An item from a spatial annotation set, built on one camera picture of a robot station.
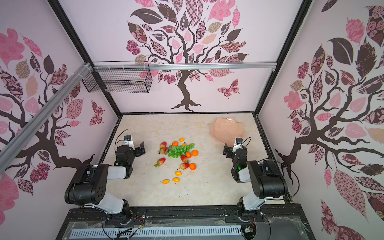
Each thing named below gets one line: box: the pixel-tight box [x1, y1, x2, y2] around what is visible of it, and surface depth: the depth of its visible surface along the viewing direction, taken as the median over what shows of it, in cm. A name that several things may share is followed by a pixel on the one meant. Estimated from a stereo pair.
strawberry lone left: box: [154, 157, 166, 167], surface depth 94 cm
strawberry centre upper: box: [180, 155, 189, 163], surface depth 95 cm
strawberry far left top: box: [160, 141, 167, 149], surface depth 102 cm
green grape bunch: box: [168, 143, 195, 158], surface depth 97 cm
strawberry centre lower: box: [179, 163, 190, 170], surface depth 91 cm
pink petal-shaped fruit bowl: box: [210, 117, 245, 147], surface depth 110 cm
